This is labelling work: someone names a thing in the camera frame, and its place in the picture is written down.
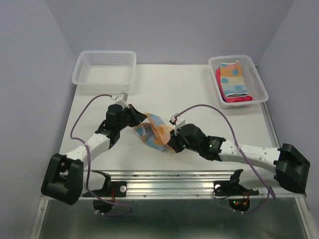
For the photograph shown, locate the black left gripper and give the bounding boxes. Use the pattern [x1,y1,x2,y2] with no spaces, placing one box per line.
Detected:
[117,104,146,131]

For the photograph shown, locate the orange dotted patterned towel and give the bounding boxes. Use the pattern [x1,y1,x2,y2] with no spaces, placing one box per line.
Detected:
[134,113,173,152]

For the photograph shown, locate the pink towel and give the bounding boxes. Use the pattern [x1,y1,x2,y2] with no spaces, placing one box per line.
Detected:
[216,69,253,103]

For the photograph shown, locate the light blue patterned towel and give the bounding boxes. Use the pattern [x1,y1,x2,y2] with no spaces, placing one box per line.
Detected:
[219,61,248,99]

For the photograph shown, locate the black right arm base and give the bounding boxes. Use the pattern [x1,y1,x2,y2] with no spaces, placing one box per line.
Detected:
[212,169,259,214]

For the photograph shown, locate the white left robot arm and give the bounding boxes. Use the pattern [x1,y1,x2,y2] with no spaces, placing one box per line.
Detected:
[41,104,147,205]

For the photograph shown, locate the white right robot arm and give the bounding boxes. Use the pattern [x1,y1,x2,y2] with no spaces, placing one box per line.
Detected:
[167,124,311,194]

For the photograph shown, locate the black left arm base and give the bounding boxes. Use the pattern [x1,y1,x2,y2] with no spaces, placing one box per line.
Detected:
[82,170,133,217]

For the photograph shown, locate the white left plastic basket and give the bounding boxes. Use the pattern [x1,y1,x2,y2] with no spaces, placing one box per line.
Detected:
[71,50,137,91]

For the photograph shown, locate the white plastic basket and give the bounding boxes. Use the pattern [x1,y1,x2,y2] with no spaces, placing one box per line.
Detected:
[71,50,137,91]
[208,55,269,109]

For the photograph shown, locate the white right plastic basket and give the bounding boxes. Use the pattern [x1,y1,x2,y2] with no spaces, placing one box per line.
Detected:
[208,55,269,109]

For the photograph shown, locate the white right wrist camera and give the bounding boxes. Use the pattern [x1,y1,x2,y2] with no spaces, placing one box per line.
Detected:
[169,113,186,135]

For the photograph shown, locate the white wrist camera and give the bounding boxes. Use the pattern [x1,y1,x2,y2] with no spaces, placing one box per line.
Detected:
[111,92,129,108]
[169,113,186,135]

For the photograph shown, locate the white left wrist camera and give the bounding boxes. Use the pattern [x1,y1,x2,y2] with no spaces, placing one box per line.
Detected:
[111,92,129,108]

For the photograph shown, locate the aluminium mounting rail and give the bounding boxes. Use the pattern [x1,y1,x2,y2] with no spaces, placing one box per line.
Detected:
[41,170,306,200]

